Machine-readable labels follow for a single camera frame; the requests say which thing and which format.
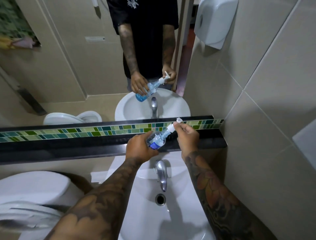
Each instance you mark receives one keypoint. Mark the person's left hand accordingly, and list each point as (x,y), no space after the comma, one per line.
(137,148)

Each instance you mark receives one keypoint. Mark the person's right hand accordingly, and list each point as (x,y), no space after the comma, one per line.
(189,141)

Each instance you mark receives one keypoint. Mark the person's left thumb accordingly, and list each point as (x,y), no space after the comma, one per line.
(152,152)

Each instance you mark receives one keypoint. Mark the person's right thumb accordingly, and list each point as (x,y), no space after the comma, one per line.
(179,135)

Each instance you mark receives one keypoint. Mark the white pump dispenser head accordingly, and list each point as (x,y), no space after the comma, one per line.
(172,126)

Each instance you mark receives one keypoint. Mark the clear bottle with blue liquid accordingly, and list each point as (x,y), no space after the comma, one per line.
(156,140)

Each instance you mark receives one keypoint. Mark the person's right forearm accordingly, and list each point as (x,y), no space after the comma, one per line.
(217,197)

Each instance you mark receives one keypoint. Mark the person's left forearm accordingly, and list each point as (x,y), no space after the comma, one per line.
(103,200)

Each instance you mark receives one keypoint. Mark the chrome faucet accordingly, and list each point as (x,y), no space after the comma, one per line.
(161,173)

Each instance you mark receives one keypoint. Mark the metal sink drain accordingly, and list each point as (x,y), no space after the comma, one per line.
(160,199)

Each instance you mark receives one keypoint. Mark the white ceramic sink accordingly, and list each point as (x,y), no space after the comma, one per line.
(148,217)

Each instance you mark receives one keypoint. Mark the black stone ledge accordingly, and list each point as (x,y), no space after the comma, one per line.
(74,148)

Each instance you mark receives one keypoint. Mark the green mosaic tile strip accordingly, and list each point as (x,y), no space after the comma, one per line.
(74,132)

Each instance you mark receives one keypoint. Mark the white paper towel dispenser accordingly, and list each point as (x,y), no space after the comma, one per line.
(214,22)

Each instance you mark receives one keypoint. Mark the white toilet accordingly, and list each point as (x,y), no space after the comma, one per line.
(32,190)

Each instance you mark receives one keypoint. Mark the wall mirror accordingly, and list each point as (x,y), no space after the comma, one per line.
(74,61)

